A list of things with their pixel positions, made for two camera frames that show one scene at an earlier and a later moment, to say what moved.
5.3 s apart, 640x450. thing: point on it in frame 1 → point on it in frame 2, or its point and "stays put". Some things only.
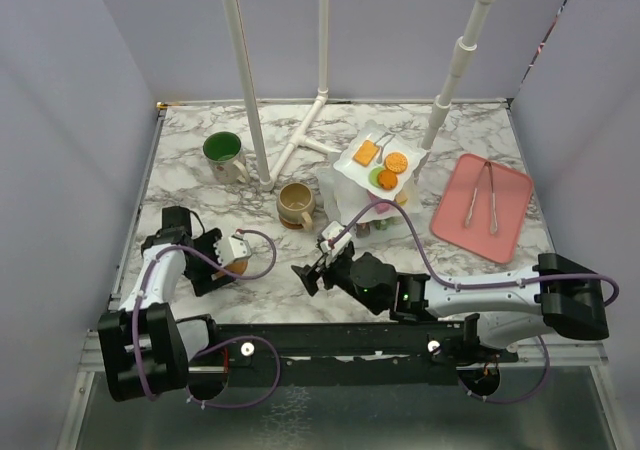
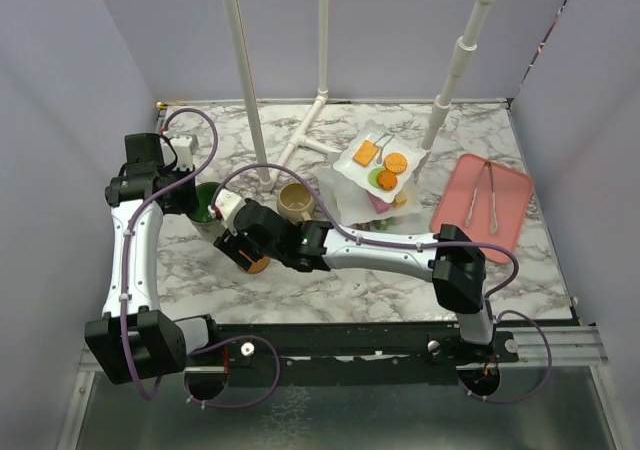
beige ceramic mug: [295, 203] stays put
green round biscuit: [373, 175] stays put
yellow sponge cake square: [401, 198] stays put
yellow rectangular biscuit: [365, 153] stays put
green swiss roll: [383, 224] stays put
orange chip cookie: [387, 179] stays put
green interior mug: [221, 150] → [205, 195]
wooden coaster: [237, 266] → [259, 266]
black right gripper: [309, 275] → [232, 245]
